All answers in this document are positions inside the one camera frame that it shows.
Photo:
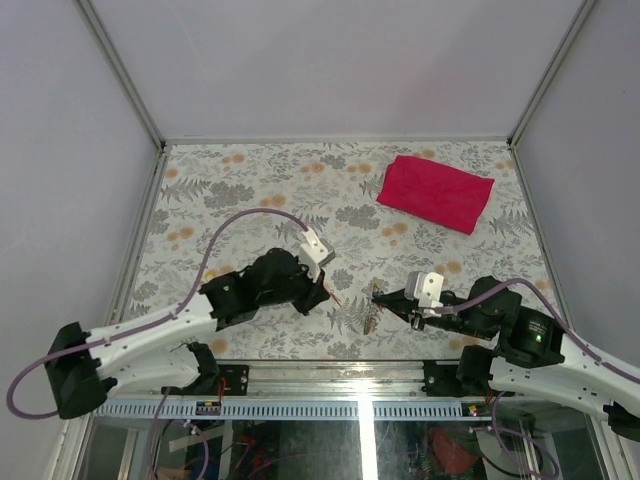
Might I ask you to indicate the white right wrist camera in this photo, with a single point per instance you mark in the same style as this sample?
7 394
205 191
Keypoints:
425 288

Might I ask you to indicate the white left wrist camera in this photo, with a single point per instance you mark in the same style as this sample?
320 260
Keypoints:
314 254

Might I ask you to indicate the metal key organiser with rings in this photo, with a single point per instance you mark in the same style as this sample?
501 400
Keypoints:
372 311

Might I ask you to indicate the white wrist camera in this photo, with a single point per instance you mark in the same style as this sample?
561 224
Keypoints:
425 288
314 254

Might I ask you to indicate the white slotted cable duct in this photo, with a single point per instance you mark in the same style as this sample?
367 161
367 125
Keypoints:
243 409

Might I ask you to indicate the aluminium mounting rail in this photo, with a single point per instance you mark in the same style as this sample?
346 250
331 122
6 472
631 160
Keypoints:
405 379

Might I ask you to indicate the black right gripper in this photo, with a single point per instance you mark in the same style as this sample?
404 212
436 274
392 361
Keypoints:
402 306

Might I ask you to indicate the pink folded cloth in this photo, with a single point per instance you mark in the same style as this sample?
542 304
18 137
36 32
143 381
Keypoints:
435 192

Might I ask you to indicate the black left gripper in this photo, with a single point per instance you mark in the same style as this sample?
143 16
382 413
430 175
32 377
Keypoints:
317 292

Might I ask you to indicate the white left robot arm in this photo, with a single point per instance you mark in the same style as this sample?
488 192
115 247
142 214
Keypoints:
174 353

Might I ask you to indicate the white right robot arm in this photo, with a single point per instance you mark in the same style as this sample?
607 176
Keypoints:
519 350

